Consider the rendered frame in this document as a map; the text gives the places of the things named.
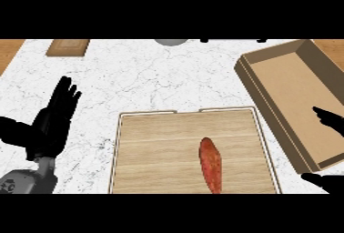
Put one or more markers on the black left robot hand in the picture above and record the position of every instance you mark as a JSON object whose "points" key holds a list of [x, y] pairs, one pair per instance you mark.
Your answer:
{"points": [[52, 121]]}

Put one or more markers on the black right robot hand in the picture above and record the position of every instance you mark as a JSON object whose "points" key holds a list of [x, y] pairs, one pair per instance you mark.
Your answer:
{"points": [[331, 119]]}

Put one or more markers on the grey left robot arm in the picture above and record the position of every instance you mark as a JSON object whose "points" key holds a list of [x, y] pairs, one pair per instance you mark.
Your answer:
{"points": [[27, 179]]}

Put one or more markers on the cardboard box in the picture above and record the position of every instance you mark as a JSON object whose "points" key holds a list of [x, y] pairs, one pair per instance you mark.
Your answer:
{"points": [[291, 100]]}

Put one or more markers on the red sweet potato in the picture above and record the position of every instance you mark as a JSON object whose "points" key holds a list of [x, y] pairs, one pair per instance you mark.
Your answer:
{"points": [[211, 164]]}

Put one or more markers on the wooden tray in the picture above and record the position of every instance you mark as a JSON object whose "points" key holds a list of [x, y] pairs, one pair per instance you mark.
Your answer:
{"points": [[192, 154]]}

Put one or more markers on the small wooden board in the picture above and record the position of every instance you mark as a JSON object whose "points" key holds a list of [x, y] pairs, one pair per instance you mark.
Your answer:
{"points": [[67, 47]]}

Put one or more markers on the black object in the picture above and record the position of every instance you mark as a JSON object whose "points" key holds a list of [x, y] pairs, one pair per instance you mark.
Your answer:
{"points": [[262, 40], [204, 40]]}

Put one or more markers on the grey round object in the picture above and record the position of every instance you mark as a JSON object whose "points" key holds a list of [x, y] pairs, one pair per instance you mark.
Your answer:
{"points": [[172, 42]]}

